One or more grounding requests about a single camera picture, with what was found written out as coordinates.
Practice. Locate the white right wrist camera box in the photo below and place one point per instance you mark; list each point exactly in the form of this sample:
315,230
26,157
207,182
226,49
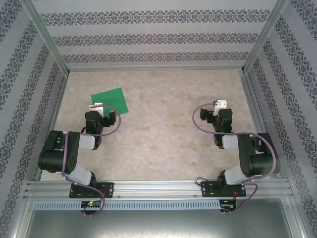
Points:
221,103

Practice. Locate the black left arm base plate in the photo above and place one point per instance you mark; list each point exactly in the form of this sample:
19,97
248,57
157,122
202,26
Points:
109,189

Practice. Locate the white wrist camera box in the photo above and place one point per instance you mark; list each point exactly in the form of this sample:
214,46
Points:
96,107
221,103

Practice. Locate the aluminium side rail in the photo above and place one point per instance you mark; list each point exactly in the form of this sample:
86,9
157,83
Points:
53,124
258,124

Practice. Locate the green paper sheet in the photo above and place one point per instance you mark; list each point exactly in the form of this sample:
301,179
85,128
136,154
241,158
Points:
111,99

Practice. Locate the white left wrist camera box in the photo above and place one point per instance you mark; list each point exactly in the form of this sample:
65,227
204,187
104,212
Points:
96,107

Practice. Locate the grey metal sheet panel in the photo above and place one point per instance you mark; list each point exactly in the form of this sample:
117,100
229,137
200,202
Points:
158,223

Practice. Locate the aluminium frame leg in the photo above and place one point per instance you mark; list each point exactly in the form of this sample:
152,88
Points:
21,218
296,218

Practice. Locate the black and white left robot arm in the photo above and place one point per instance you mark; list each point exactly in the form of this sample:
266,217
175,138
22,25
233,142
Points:
54,158

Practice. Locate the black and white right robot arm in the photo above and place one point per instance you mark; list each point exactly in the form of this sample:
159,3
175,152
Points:
260,161

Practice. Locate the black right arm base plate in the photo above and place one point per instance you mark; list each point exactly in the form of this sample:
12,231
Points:
208,189

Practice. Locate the aluminium mounting rail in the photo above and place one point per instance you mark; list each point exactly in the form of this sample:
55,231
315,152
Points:
158,188

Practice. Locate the aluminium frame post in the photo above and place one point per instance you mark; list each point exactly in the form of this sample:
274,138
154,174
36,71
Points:
47,37
265,37

